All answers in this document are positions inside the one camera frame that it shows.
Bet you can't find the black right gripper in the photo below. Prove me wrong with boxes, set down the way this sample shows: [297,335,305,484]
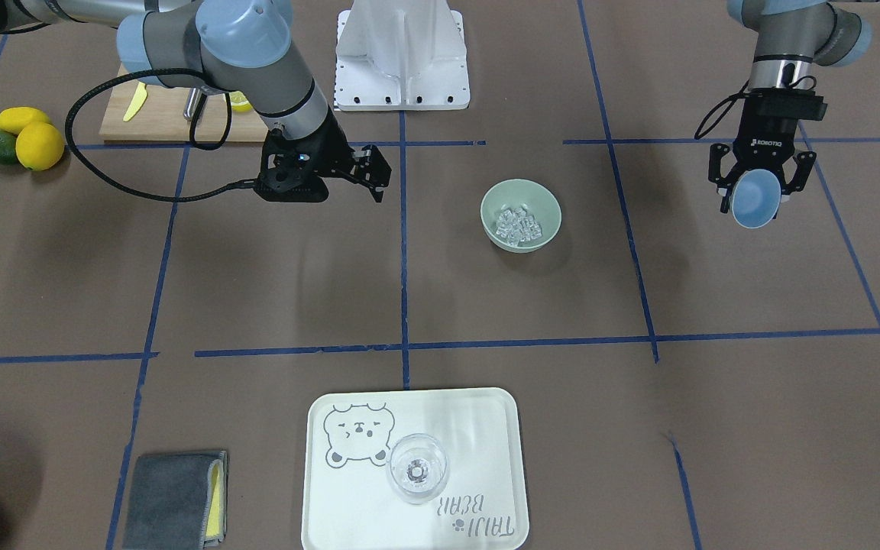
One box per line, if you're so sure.
[255,122,391,203]

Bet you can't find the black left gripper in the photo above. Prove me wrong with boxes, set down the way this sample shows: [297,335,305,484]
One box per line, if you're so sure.
[708,89,827,213]

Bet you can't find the small blue plastic cup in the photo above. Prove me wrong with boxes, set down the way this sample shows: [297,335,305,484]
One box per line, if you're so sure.
[726,170,781,229]

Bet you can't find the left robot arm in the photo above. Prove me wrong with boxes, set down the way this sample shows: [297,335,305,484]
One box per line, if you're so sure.
[694,1,873,228]

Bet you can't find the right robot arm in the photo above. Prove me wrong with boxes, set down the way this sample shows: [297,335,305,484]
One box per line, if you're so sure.
[0,1,391,203]

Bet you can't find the green bowl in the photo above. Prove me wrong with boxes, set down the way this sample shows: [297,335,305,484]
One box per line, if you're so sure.
[480,179,562,254]

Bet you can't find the ice cubes in bowl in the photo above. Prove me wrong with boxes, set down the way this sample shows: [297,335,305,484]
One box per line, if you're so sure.
[495,206,542,248]

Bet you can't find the lemon slice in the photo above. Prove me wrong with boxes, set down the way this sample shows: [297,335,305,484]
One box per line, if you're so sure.
[227,91,254,114]

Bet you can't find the steel muddler with black tip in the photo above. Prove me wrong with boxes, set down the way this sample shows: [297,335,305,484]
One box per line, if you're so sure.
[182,88,205,121]

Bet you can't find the wooden cutting board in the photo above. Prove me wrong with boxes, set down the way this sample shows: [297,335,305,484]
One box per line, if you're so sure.
[99,81,226,142]

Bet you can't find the yellow plastic knife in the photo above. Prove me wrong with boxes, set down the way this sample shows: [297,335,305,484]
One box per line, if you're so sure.
[122,82,149,122]

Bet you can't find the clear glass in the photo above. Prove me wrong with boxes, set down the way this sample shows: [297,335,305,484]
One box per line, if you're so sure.
[388,434,450,505]

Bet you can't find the cream bear tray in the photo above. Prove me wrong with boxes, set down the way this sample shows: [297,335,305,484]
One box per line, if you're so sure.
[301,387,530,549]

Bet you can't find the yellow lemon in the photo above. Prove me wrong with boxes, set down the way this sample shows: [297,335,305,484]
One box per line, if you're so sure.
[0,105,52,136]
[15,121,66,171]

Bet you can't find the grey and yellow cloth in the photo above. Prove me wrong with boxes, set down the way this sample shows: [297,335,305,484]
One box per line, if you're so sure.
[122,449,229,549]

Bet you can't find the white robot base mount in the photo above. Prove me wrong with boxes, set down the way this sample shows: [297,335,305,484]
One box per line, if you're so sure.
[333,1,471,112]

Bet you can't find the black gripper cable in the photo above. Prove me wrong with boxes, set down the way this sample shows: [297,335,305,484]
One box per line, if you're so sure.
[65,67,273,203]

